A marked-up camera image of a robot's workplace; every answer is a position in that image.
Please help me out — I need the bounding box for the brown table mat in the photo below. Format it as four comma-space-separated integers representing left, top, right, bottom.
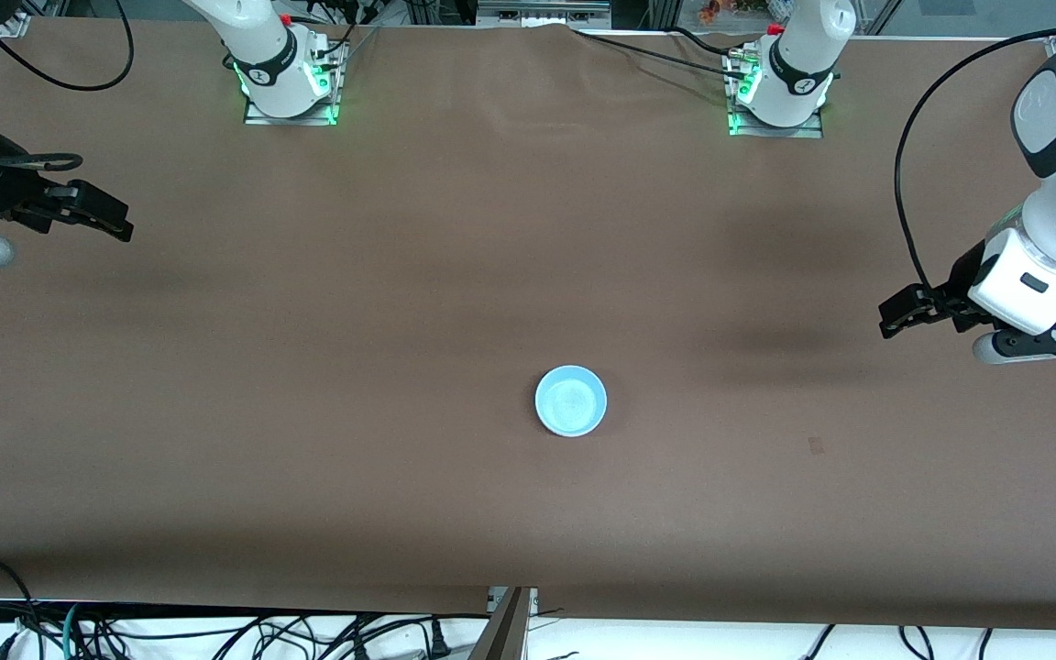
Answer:
0, 18, 1056, 633

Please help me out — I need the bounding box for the grey device with ports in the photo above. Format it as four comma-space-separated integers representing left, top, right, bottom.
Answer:
478, 0, 611, 28

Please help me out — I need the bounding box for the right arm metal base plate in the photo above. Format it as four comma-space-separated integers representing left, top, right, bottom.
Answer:
244, 41, 346, 127

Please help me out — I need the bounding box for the orange colourful object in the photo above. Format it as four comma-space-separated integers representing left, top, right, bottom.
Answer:
698, 0, 772, 24

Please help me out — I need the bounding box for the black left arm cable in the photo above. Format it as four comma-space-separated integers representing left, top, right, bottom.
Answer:
893, 27, 1056, 294

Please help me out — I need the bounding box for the light blue bowl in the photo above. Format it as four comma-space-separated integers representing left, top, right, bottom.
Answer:
534, 364, 609, 438

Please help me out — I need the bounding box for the black cable across mat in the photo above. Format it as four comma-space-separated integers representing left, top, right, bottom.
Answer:
572, 27, 754, 83

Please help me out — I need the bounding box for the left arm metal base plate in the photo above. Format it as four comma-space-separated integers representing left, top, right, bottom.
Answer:
725, 50, 827, 140

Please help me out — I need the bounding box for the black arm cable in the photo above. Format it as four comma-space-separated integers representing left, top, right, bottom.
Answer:
893, 27, 1056, 294
0, 0, 135, 175

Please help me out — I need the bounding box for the metal table frame bracket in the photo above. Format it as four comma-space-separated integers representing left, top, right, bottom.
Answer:
468, 587, 538, 660

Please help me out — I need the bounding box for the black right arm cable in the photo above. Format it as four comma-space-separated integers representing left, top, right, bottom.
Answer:
0, 0, 135, 175

